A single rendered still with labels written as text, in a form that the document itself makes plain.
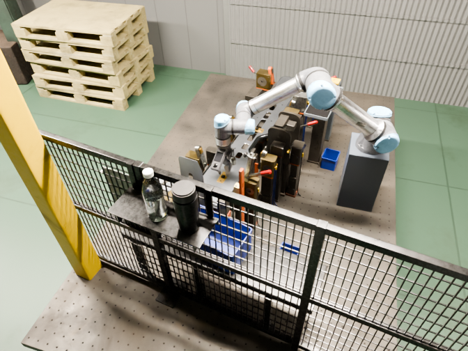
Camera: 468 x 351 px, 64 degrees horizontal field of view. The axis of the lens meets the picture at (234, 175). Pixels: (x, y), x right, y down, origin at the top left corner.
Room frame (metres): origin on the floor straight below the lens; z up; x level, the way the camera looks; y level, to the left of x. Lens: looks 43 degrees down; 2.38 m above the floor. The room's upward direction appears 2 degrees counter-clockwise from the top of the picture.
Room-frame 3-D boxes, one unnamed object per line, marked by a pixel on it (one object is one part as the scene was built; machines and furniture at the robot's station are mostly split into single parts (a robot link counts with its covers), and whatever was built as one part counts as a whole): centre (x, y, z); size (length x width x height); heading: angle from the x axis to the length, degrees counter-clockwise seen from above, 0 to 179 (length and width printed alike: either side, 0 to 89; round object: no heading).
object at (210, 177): (1.88, -0.15, 1.00); 1.38 x 0.22 x 0.02; 154
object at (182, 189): (0.76, 0.15, 1.52); 0.07 x 0.07 x 0.18
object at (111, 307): (1.69, -0.18, 0.68); 2.56 x 1.61 x 0.04; 162
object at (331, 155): (1.85, -0.64, 0.74); 0.11 x 0.10 x 0.09; 154
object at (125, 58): (4.21, 1.64, 0.45); 1.22 x 0.84 x 0.90; 72
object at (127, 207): (0.83, 0.24, 1.46); 0.36 x 0.15 x 0.18; 64
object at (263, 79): (2.47, -0.23, 0.88); 0.14 x 0.09 x 0.36; 64
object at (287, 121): (1.68, -0.29, 0.94); 0.18 x 0.13 x 0.49; 154
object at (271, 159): (1.51, -0.20, 0.88); 0.11 x 0.07 x 0.37; 64
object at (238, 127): (1.47, -0.05, 1.32); 0.11 x 0.11 x 0.08; 87
